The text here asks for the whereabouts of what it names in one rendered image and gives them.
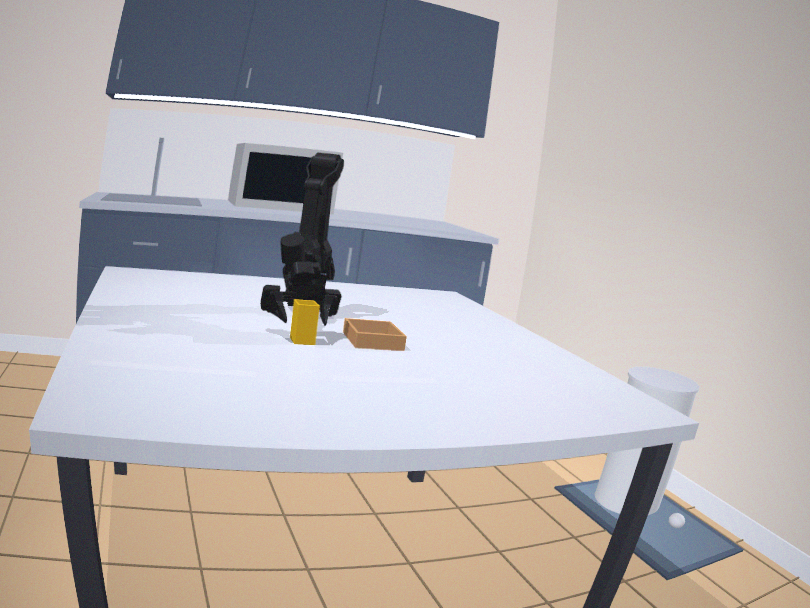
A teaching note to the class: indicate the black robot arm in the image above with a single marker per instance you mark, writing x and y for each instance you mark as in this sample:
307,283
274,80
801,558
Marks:
307,253

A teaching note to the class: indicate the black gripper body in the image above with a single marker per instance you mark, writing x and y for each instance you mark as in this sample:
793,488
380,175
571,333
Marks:
300,291

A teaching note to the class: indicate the olive-yellow square cup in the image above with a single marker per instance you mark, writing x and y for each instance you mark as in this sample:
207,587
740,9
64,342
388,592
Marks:
304,322

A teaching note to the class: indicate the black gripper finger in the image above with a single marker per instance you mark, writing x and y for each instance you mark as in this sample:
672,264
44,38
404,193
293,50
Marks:
328,308
275,305

